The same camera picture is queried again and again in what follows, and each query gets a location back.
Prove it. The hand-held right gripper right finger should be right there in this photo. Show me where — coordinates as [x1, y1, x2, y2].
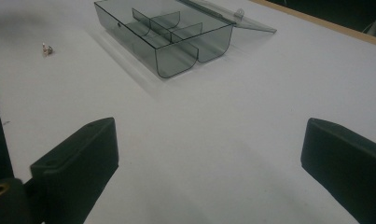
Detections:
[300, 118, 376, 224]

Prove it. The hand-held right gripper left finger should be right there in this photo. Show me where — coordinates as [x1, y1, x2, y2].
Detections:
[30, 117, 119, 224]

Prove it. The small white screw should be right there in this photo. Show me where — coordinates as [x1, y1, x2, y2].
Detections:
[41, 42, 54, 58]

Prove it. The clear grey compartment box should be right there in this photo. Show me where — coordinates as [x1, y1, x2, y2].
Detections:
[93, 0, 278, 79]

